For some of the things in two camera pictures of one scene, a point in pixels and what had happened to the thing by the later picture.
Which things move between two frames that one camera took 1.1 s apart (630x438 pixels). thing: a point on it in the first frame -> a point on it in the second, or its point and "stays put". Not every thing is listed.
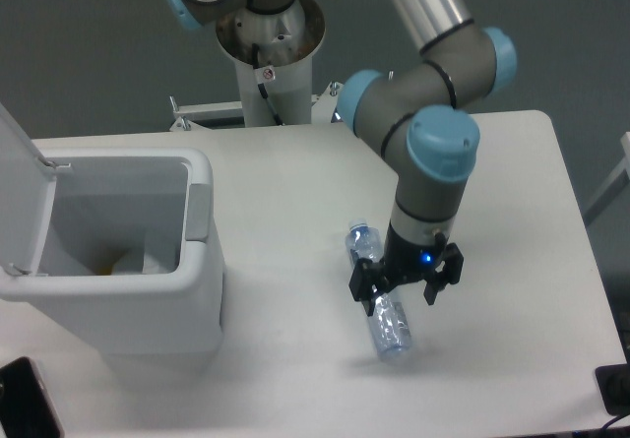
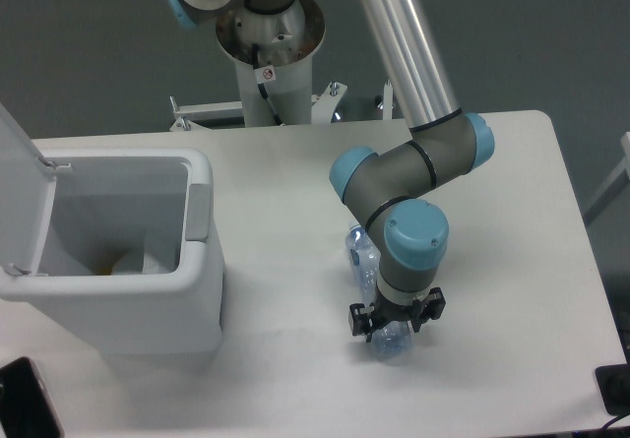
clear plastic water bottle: [389, 319] stays put
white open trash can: [122, 249] stays put
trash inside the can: [137, 264] stays put
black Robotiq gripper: [406, 260] -> [385, 312]
